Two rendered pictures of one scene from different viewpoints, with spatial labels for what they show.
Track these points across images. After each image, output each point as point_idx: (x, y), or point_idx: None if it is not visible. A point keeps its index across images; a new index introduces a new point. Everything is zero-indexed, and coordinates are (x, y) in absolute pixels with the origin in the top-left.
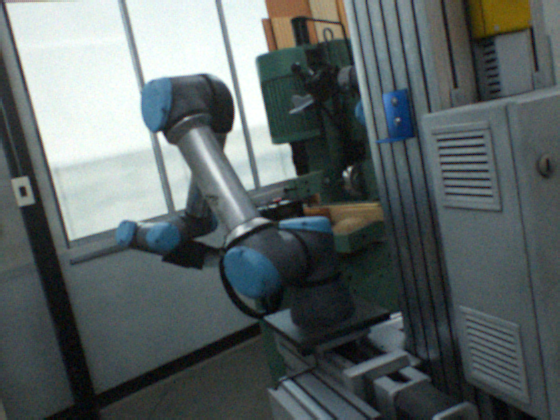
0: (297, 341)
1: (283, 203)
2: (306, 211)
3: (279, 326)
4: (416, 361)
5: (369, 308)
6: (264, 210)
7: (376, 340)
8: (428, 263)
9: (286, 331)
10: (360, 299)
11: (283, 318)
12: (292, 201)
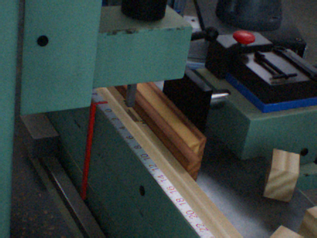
0: (284, 7)
1: (232, 35)
2: (153, 91)
3: (294, 25)
4: (186, 16)
5: (206, 3)
6: (279, 48)
7: (194, 42)
8: None
9: (289, 18)
10: (202, 13)
11: (286, 31)
12: (188, 69)
